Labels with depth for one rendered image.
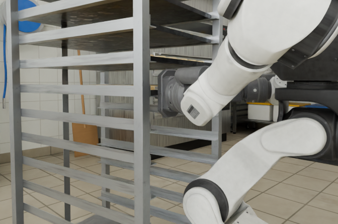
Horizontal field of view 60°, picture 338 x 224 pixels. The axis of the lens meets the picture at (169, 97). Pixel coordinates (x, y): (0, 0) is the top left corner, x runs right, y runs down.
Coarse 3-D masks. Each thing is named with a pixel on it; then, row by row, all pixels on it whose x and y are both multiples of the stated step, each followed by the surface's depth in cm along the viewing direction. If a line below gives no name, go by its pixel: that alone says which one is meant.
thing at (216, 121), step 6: (216, 0) 109; (216, 6) 109; (222, 18) 110; (216, 24) 109; (222, 24) 111; (216, 30) 109; (222, 30) 111; (222, 36) 111; (216, 48) 110; (216, 54) 110; (216, 120) 111; (216, 126) 111; (216, 144) 111; (216, 150) 111
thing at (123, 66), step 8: (152, 56) 78; (112, 64) 92; (120, 64) 92; (128, 64) 92; (152, 64) 92; (160, 64) 92; (168, 64) 92; (176, 64) 92; (184, 64) 92; (192, 64) 96; (200, 64) 101; (208, 64) 106
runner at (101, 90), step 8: (24, 88) 108; (32, 88) 105; (40, 88) 102; (48, 88) 99; (56, 88) 97; (64, 88) 94; (72, 88) 92; (80, 88) 90; (88, 88) 88; (96, 88) 86; (104, 88) 84; (112, 88) 82; (120, 88) 81; (128, 88) 79; (128, 96) 79; (152, 96) 76
